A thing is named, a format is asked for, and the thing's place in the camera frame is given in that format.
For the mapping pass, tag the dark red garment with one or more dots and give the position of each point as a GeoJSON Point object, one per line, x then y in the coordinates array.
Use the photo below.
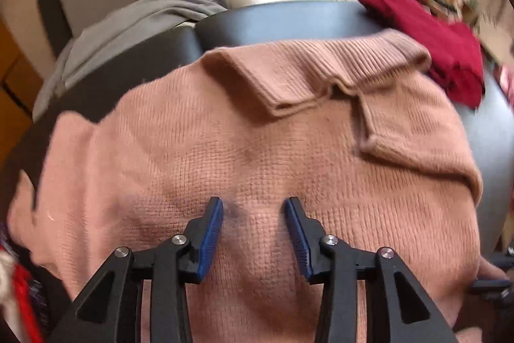
{"type": "Point", "coordinates": [421, 29]}

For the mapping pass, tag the pink knitted sweater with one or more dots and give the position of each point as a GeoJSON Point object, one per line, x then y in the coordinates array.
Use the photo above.
{"type": "Point", "coordinates": [257, 150]}

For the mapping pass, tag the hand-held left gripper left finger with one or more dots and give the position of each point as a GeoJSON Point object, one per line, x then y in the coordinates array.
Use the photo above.
{"type": "Point", "coordinates": [211, 242]}

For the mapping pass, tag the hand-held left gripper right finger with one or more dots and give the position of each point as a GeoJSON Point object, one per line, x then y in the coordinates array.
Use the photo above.
{"type": "Point", "coordinates": [299, 242]}

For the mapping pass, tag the black leather bench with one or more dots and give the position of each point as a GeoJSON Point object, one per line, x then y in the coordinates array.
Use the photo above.
{"type": "Point", "coordinates": [281, 21]}

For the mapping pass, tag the red white striped cloth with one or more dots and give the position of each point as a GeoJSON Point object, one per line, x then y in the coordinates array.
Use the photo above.
{"type": "Point", "coordinates": [20, 286]}

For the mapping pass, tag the grey garment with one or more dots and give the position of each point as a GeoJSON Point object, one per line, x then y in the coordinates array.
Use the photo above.
{"type": "Point", "coordinates": [132, 17]}

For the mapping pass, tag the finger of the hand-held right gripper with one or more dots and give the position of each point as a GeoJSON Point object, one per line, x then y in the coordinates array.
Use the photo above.
{"type": "Point", "coordinates": [492, 288]}
{"type": "Point", "coordinates": [502, 256]}

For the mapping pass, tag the wooden cabinet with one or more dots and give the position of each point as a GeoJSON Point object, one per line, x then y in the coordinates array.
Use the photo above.
{"type": "Point", "coordinates": [16, 86]}

